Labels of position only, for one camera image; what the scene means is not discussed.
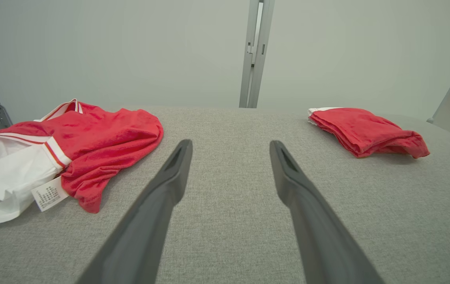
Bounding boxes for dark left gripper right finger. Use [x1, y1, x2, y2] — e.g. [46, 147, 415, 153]
[269, 140, 385, 284]

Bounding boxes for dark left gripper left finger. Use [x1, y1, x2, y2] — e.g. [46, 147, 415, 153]
[76, 139, 193, 284]

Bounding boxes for red white basketball jersey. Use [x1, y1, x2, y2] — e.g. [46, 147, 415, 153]
[0, 99, 165, 225]

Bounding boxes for red shirt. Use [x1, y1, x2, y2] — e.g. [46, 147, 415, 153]
[308, 107, 431, 159]

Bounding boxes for grey metal partition post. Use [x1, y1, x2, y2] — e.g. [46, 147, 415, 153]
[239, 0, 276, 109]

